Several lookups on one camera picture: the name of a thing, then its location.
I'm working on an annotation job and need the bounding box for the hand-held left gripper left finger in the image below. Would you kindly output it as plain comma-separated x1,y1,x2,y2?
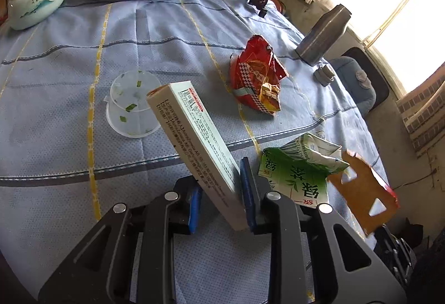
38,176,204,304

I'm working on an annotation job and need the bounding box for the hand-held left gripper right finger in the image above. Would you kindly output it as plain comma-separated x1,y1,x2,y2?
239,157,407,304

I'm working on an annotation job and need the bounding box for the green drink carton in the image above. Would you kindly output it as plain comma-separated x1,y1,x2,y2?
257,133,350,209

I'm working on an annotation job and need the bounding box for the long white cardboard box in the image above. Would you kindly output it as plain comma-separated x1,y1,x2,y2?
146,80,251,232

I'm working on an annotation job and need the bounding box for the brown cardboard cup carrier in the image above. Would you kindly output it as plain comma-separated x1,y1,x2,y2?
327,150,400,237

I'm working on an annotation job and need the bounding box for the clear plastic cup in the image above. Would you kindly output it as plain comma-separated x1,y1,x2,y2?
105,70,162,138

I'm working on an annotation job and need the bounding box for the red snack bag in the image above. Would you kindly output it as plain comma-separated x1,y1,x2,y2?
228,34,289,117

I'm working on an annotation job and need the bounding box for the blue striped tablecloth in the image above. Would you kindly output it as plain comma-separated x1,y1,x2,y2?
0,0,389,304

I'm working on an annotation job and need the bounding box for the steel flask cap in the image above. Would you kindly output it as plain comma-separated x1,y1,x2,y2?
313,64,336,87

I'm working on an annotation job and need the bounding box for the black chair with blue cushion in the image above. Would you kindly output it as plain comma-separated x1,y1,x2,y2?
328,46,390,115

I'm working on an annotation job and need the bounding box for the steel vacuum flask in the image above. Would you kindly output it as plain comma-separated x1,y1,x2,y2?
295,4,352,67

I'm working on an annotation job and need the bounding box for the bright window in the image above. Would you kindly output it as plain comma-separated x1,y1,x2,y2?
313,0,445,100

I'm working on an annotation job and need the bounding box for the pale green ceramic jar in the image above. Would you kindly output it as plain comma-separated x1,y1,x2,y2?
7,0,66,31

